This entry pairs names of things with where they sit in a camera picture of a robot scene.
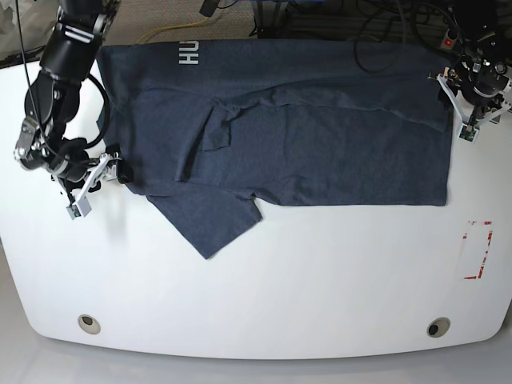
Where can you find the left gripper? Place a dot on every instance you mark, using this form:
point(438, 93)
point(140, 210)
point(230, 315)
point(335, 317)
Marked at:
point(476, 82)

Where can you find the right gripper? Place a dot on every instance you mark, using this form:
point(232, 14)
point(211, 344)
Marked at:
point(70, 166)

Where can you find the dark blue T-shirt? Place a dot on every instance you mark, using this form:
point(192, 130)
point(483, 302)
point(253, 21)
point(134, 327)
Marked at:
point(210, 127)

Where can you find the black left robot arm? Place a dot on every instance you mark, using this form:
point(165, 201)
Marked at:
point(472, 19)

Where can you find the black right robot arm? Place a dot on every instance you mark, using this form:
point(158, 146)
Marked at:
point(52, 101)

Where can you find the red tape rectangle marking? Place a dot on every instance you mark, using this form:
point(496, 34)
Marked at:
point(475, 249)

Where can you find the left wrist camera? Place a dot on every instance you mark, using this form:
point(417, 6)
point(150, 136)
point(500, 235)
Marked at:
point(468, 133)

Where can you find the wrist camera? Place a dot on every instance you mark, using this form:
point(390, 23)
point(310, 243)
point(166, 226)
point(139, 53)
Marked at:
point(79, 209)
point(468, 133)

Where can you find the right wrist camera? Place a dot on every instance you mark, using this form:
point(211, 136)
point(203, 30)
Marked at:
point(79, 209)

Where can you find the left table cable grommet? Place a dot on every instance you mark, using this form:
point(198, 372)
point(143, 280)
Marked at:
point(89, 324)

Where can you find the table cable grommet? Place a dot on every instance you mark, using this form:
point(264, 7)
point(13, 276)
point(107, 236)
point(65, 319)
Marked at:
point(438, 327)
point(89, 324)

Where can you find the right table cable grommet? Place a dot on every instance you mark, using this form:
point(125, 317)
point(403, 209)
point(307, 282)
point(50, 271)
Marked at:
point(438, 327)

